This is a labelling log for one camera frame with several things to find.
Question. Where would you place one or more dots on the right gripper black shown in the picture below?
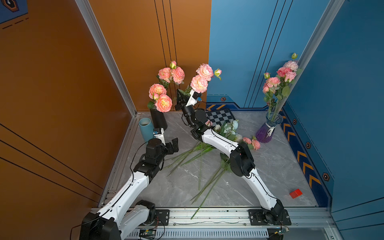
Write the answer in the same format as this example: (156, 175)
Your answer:
(182, 104)

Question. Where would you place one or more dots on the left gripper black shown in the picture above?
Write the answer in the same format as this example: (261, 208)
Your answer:
(174, 145)

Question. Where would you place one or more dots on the pale pink double stem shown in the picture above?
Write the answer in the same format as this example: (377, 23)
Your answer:
(200, 81)

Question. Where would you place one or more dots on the bunch of pink flowers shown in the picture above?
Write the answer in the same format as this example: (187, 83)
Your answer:
(235, 155)

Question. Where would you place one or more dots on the pink double bloom stem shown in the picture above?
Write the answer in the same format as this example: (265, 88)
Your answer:
(273, 94)

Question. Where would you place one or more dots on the pink rose stem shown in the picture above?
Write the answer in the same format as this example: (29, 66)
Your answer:
(282, 72)
(287, 89)

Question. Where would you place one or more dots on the pale pink carnation stem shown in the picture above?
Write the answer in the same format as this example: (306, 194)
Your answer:
(292, 64)

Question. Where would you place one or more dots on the large peach bloom stem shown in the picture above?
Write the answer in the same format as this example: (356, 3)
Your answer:
(160, 101)

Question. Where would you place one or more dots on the peach double bloom stem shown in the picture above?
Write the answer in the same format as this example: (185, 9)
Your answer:
(171, 74)

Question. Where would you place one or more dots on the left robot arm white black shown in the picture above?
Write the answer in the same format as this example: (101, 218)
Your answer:
(115, 221)

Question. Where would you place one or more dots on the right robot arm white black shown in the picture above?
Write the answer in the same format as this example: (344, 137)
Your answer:
(267, 200)

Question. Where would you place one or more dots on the teal ceramic vase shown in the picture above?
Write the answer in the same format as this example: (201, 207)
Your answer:
(146, 128)

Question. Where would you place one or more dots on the black cylindrical vase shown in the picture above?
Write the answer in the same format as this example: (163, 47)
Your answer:
(158, 119)

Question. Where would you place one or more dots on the blue purple glass vase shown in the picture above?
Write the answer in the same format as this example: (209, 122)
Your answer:
(266, 131)

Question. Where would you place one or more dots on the black white chessboard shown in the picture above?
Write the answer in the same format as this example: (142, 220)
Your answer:
(220, 117)

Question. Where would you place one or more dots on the left green circuit board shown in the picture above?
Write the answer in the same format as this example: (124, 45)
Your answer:
(147, 234)

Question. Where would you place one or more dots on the green circuit board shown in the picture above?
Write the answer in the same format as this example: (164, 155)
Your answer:
(147, 234)
(282, 231)

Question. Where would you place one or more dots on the red block right side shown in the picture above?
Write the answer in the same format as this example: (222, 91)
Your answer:
(296, 193)

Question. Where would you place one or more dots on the right green circuit board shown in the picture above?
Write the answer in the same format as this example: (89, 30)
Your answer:
(282, 231)

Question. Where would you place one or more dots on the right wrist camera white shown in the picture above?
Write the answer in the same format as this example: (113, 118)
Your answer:
(194, 98)

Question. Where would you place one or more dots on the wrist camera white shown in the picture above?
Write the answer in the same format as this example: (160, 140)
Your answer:
(159, 134)
(194, 98)

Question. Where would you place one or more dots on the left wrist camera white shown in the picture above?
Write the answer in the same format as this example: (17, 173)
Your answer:
(159, 134)

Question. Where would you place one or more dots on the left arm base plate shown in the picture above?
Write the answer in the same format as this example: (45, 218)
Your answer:
(157, 217)

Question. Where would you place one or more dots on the aluminium front rail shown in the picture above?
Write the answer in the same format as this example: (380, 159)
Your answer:
(238, 217)

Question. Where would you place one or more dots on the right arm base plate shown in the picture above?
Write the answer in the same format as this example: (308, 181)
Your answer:
(261, 217)

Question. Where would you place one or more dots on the left aluminium corner post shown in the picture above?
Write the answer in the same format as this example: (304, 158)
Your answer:
(101, 42)

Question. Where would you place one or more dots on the aluminium corner post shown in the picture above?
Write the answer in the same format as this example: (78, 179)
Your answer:
(328, 16)
(101, 42)

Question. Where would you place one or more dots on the right aluminium corner post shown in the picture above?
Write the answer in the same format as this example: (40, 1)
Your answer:
(328, 16)

